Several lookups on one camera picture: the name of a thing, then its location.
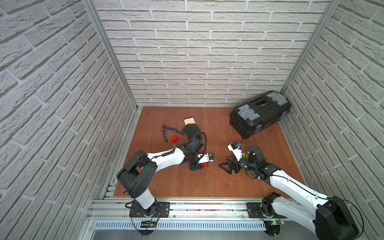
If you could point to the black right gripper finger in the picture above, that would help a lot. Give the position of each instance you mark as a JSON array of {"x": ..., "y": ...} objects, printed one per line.
[
  {"x": 229, "y": 169},
  {"x": 229, "y": 164}
]

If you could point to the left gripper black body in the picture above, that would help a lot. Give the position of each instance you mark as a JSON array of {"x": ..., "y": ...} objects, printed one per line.
[{"x": 196, "y": 165}]

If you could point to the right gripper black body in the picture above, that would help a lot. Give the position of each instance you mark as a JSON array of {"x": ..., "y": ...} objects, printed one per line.
[{"x": 243, "y": 164}]

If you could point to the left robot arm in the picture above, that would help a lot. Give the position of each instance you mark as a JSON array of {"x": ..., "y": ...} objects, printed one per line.
[{"x": 136, "y": 175}]

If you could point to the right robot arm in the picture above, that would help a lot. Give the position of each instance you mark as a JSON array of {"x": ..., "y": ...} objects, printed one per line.
[{"x": 327, "y": 217}]

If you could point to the red curved lego brick far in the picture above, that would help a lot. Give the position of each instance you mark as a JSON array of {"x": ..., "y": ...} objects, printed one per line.
[{"x": 174, "y": 138}]

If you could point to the black work glove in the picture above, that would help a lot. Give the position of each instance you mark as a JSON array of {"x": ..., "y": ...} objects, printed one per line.
[{"x": 191, "y": 130}]

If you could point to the black plastic toolbox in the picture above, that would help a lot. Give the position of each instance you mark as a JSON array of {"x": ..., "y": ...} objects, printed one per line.
[{"x": 257, "y": 114}]

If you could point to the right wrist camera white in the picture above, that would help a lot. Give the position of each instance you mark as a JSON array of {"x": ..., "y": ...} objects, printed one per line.
[{"x": 236, "y": 149}]

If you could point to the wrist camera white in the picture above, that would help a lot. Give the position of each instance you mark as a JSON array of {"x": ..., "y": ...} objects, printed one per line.
[
  {"x": 207, "y": 158},
  {"x": 236, "y": 149}
]

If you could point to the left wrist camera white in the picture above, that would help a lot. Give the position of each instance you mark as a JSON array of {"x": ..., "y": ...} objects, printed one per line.
[{"x": 207, "y": 158}]

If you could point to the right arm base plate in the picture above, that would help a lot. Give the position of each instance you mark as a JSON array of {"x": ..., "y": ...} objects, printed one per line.
[{"x": 261, "y": 210}]

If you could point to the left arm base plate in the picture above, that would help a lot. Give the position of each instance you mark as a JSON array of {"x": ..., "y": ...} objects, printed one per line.
[{"x": 157, "y": 209}]

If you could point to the aluminium rail frame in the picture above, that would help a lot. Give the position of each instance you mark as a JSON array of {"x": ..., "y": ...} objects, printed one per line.
[{"x": 178, "y": 214}]

